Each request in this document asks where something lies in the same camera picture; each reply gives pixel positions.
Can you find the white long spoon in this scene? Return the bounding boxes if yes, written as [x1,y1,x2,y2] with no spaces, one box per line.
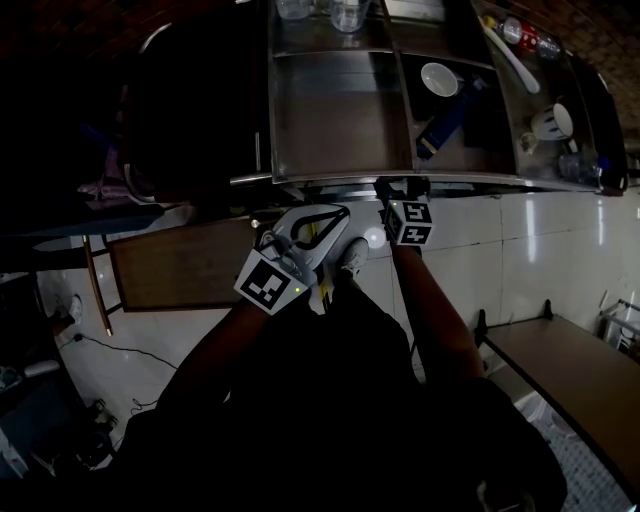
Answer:
[479,14,542,95]

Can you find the long black floor cable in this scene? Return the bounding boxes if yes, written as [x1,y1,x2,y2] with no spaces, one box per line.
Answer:
[54,333,179,371]

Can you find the metal shelf rack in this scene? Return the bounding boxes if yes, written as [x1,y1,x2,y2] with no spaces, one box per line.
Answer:
[122,0,630,204]

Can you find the clear plastic bottle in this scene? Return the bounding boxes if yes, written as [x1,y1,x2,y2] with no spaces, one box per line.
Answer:
[534,34,564,62]

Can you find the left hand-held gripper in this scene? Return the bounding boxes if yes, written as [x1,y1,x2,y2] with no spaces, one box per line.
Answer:
[233,203,350,317]

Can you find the white patterned cup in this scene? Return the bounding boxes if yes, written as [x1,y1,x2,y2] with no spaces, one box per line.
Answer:
[530,102,576,142]

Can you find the blue box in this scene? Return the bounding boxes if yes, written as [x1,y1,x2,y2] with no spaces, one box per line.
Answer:
[414,77,486,161]

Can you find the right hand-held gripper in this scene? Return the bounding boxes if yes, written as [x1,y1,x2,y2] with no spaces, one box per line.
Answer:
[374,177,434,247]

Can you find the white metal rack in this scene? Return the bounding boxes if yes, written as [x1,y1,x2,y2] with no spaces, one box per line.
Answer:
[597,289,640,361]

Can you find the clear glass tumbler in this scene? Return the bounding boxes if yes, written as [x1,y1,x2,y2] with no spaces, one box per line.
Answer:
[557,149,601,184]

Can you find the person's right forearm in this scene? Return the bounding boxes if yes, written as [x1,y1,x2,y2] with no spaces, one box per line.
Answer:
[389,244,486,386]

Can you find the white bowl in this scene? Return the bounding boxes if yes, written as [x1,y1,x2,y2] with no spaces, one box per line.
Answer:
[419,61,460,99]

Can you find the person's black clothing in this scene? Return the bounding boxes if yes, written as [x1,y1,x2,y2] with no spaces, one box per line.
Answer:
[122,279,569,512]

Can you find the brown table with black legs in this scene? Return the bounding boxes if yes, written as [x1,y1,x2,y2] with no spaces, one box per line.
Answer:
[474,299,640,501]

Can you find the person's left forearm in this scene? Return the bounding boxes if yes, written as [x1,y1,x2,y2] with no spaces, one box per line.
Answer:
[159,299,271,416]

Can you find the clear glass cup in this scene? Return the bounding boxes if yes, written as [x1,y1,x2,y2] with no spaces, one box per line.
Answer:
[274,0,315,21]
[328,0,372,34]

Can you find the patterned white mat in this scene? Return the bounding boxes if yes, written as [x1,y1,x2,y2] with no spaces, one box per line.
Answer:
[519,399,636,512]

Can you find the low wooden table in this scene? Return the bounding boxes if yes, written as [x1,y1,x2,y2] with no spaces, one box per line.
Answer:
[107,212,281,314]

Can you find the grey padded armrest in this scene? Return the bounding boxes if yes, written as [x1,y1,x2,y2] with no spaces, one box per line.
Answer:
[22,359,61,379]

